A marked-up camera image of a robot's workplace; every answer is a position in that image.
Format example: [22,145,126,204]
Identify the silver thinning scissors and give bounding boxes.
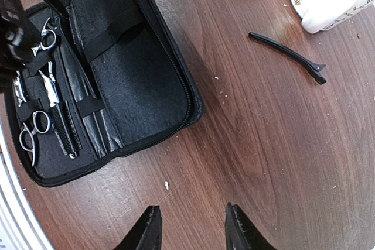
[32,17,60,108]

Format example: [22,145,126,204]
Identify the black zippered tool case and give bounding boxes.
[5,0,203,187]

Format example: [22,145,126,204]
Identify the silver hair cutting scissors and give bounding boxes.
[13,71,52,167]

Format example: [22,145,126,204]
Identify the black hair clip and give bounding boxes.
[248,32,327,85]

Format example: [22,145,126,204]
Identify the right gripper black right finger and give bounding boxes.
[225,202,275,250]

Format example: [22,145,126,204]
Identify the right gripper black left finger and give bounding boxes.
[114,206,162,250]

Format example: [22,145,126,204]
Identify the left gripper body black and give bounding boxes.
[1,0,67,86]

